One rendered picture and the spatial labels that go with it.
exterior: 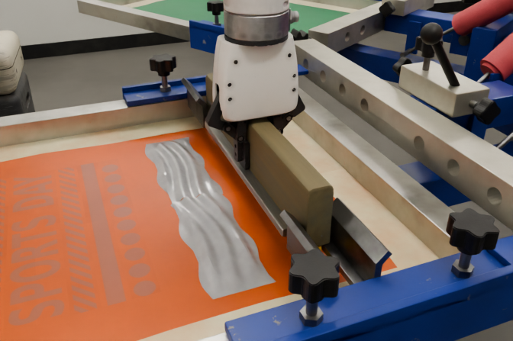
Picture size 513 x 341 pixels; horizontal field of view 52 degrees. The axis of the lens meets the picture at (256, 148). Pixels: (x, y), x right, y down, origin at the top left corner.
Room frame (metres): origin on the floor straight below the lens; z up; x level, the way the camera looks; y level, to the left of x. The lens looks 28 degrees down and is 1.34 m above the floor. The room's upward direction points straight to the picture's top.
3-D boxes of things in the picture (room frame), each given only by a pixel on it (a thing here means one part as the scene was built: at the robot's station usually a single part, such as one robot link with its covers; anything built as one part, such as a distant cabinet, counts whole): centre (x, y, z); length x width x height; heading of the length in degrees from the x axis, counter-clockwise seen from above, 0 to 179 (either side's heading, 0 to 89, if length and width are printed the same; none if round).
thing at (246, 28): (0.61, -0.01, 1.18); 0.09 x 0.07 x 0.03; 111
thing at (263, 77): (0.60, 0.00, 1.12); 0.10 x 0.08 x 0.11; 111
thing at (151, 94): (0.87, 0.08, 0.97); 0.30 x 0.05 x 0.07; 111
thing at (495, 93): (0.73, -0.32, 1.02); 0.17 x 0.06 x 0.05; 111
